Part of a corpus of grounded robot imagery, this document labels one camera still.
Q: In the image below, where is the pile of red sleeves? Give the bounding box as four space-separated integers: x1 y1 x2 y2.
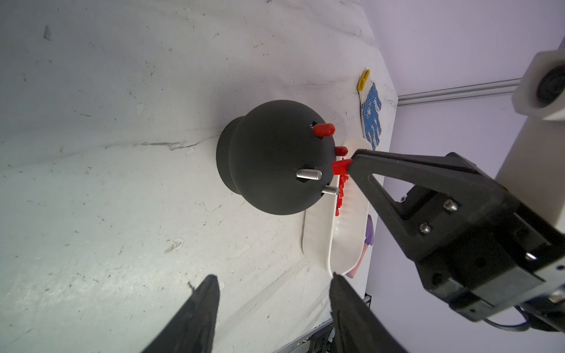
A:
335 174 350 217

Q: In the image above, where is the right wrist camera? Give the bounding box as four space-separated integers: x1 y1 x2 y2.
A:
496 49 564 232

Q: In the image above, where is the red screw sleeve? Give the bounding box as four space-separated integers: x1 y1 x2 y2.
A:
332 159 353 175
335 146 349 157
312 124 335 138

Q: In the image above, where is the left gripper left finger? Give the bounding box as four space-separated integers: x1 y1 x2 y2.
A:
144 274 220 353

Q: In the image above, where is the blue dotted work glove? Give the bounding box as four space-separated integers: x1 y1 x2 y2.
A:
357 69 382 150

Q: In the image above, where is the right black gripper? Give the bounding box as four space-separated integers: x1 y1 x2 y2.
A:
347 149 564 322

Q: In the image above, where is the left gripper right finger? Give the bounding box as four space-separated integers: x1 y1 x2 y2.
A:
329 274 405 353

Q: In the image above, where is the white plastic tray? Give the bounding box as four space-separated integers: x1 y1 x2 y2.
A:
302 136 374 279

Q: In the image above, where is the silver protruding screw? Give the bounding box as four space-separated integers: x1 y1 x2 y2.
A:
296 169 322 181
322 185 340 196

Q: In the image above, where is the pink purple handled tool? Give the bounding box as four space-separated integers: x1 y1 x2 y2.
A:
346 215 375 279

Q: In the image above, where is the black round screw base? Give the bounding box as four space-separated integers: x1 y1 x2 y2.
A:
216 100 337 216

